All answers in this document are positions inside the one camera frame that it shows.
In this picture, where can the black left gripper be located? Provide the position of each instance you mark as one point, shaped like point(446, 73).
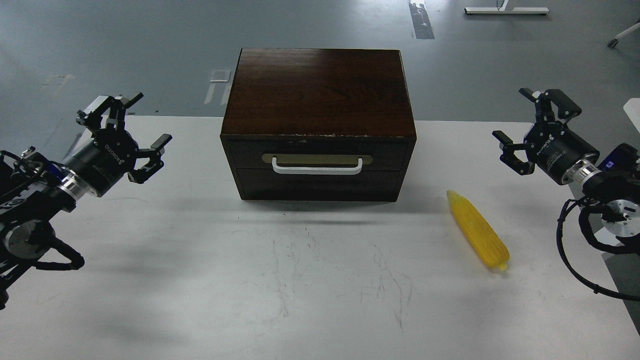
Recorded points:
point(110, 153)

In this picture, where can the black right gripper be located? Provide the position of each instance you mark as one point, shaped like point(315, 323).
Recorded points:
point(550, 144)

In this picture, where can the wooden drawer with white handle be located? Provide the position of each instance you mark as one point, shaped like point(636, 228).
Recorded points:
point(375, 155)

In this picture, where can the yellow plastic corn cob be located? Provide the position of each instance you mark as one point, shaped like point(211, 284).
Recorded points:
point(479, 233)

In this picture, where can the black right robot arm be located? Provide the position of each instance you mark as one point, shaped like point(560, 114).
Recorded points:
point(609, 205)

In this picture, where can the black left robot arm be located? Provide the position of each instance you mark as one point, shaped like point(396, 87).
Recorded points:
point(34, 188)

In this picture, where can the dark wooden drawer cabinet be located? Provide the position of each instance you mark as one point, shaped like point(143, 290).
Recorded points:
point(319, 94)

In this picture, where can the white object at right edge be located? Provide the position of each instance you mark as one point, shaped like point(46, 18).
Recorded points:
point(632, 109)

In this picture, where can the white chair leg with caster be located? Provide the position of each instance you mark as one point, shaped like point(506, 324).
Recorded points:
point(615, 40)

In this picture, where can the white table leg base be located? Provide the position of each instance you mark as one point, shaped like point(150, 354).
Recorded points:
point(506, 7)

